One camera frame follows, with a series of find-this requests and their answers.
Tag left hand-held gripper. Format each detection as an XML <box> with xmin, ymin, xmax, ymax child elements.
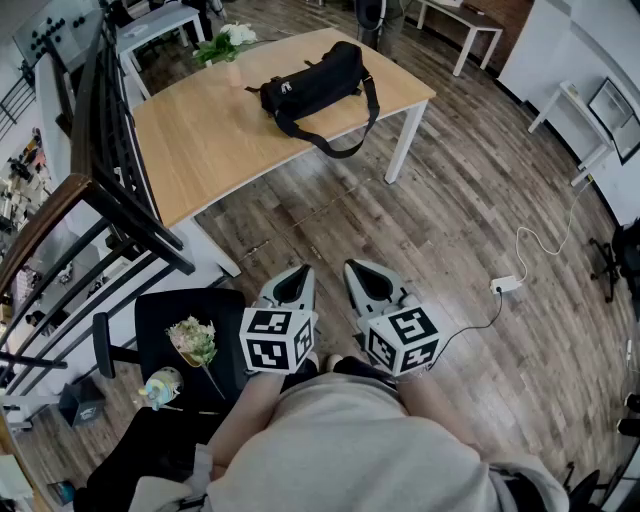
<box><xmin>238</xmin><ymin>264</ymin><xmax>320</xmax><ymax>375</ymax></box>

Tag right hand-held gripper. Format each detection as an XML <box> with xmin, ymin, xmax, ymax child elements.
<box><xmin>343</xmin><ymin>258</ymin><xmax>446</xmax><ymax>377</ymax></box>

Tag black duffel bag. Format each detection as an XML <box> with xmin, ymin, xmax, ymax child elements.
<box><xmin>244</xmin><ymin>40</ymin><xmax>381</xmax><ymax>160</ymax></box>

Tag person's right forearm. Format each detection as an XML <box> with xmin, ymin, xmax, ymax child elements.
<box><xmin>394</xmin><ymin>374</ymin><xmax>487</xmax><ymax>464</ymax></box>

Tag person's left forearm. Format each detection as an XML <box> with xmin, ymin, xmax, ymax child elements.
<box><xmin>207</xmin><ymin>369</ymin><xmax>287</xmax><ymax>481</ymax></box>

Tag person's black trousers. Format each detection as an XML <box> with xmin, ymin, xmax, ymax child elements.
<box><xmin>284</xmin><ymin>355</ymin><xmax>397</xmax><ymax>392</ymax></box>

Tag dried flower bouquet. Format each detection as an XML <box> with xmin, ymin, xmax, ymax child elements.
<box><xmin>165</xmin><ymin>315</ymin><xmax>227</xmax><ymax>400</ymax></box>

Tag black office chair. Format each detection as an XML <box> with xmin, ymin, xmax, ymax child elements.
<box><xmin>74</xmin><ymin>287</ymin><xmax>250</xmax><ymax>512</ymax></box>

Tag white power strip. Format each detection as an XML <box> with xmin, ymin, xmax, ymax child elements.
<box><xmin>489</xmin><ymin>274</ymin><xmax>523</xmax><ymax>296</ymax></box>

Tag pastel toy figure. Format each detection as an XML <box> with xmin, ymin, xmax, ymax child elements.
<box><xmin>138</xmin><ymin>367</ymin><xmax>185</xmax><ymax>412</ymax></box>

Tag person's beige shirt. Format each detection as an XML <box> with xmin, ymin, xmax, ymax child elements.
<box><xmin>127</xmin><ymin>372</ymin><xmax>571</xmax><ymax>512</ymax></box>

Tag pink vase with flowers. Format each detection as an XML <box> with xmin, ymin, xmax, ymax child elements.
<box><xmin>192</xmin><ymin>22</ymin><xmax>259</xmax><ymax>89</ymax></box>

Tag dark stair railing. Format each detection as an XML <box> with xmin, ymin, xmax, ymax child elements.
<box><xmin>0</xmin><ymin>0</ymin><xmax>197</xmax><ymax>396</ymax></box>

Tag small black box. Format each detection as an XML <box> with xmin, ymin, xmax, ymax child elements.
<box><xmin>58</xmin><ymin>377</ymin><xmax>107</xmax><ymax>429</ymax></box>

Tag black swivel chair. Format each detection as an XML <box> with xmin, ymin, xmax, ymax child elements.
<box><xmin>588</xmin><ymin>219</ymin><xmax>640</xmax><ymax>304</ymax></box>

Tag dark white-rimmed shell chair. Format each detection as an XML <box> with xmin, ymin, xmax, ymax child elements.
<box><xmin>353</xmin><ymin>0</ymin><xmax>387</xmax><ymax>32</ymax></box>

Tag white side table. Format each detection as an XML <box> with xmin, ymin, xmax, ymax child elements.
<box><xmin>528</xmin><ymin>79</ymin><xmax>617</xmax><ymax>187</ymax></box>

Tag white-legged table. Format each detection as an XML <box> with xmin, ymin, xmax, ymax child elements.
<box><xmin>417</xmin><ymin>0</ymin><xmax>505</xmax><ymax>77</ymax></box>

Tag black framed picture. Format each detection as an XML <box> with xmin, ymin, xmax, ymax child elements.
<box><xmin>587</xmin><ymin>77</ymin><xmax>640</xmax><ymax>166</ymax></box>

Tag white board with black dots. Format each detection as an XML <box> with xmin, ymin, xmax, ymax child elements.
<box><xmin>12</xmin><ymin>0</ymin><xmax>104</xmax><ymax>74</ymax></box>

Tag black cable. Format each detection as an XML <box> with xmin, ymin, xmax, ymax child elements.
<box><xmin>428</xmin><ymin>291</ymin><xmax>504</xmax><ymax>372</ymax></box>

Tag white cable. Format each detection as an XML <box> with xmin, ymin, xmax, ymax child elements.
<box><xmin>514</xmin><ymin>178</ymin><xmax>594</xmax><ymax>284</ymax></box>

